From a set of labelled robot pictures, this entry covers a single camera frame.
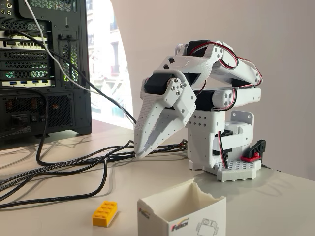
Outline yellow lego brick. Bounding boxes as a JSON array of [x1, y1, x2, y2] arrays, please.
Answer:
[[92, 200, 119, 228]]

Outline white cardboard box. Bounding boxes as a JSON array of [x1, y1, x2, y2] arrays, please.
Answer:
[[137, 178, 227, 236]]

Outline black red table clamp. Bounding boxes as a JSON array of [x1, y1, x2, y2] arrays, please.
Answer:
[[240, 139, 267, 162]]

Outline black computer tower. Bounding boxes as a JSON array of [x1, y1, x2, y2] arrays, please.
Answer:
[[0, 0, 93, 146]]

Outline red black white servo wire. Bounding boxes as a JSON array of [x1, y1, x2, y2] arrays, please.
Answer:
[[190, 41, 240, 72], [218, 131, 231, 170]]

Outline thin black cable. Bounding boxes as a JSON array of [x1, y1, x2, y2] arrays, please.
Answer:
[[4, 29, 137, 125]]

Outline smooth black printed cable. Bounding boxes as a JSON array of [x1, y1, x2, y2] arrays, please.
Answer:
[[0, 157, 109, 210]]

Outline black power cable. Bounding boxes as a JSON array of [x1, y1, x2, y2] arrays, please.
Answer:
[[0, 86, 135, 168]]

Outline white cable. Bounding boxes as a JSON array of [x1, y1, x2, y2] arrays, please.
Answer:
[[24, 0, 135, 123]]

